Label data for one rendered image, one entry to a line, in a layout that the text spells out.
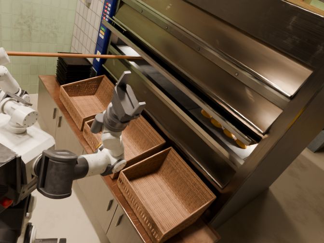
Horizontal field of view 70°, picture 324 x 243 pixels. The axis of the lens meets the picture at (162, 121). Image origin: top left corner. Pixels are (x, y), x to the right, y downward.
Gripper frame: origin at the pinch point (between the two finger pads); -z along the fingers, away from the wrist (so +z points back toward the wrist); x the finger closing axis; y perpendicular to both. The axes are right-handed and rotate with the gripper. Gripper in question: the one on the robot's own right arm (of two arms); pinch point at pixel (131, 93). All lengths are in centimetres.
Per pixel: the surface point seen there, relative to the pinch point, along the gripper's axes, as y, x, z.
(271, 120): 95, -18, 25
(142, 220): 33, -38, 109
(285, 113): 96, -19, 16
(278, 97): 96, -9, 14
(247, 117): 91, -10, 35
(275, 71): 96, 4, 8
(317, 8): 620, 194, 92
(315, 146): 482, -75, 209
